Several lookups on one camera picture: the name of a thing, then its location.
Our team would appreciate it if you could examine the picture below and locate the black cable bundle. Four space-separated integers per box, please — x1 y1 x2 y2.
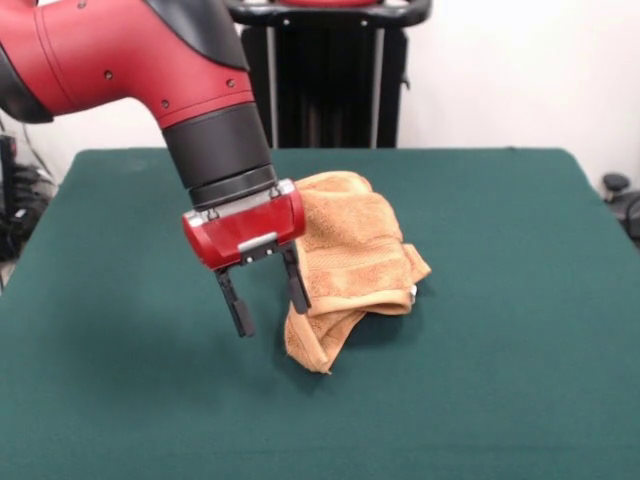
0 162 57 262

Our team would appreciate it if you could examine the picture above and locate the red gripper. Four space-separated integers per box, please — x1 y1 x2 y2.
181 178 312 339

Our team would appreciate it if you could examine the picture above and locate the dark green tablecloth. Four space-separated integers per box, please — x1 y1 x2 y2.
0 146 640 480

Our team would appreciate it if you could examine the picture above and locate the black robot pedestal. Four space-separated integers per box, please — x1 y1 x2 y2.
222 0 432 150

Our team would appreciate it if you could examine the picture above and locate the grey wall cable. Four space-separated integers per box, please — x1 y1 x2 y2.
19 122 54 179

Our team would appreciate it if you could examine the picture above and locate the red robot base ring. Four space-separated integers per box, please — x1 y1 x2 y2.
279 0 382 9

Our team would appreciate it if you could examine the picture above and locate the orange terry towel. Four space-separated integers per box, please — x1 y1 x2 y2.
283 171 433 376

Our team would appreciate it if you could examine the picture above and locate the black electronics box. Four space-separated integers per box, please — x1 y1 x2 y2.
0 132 20 224

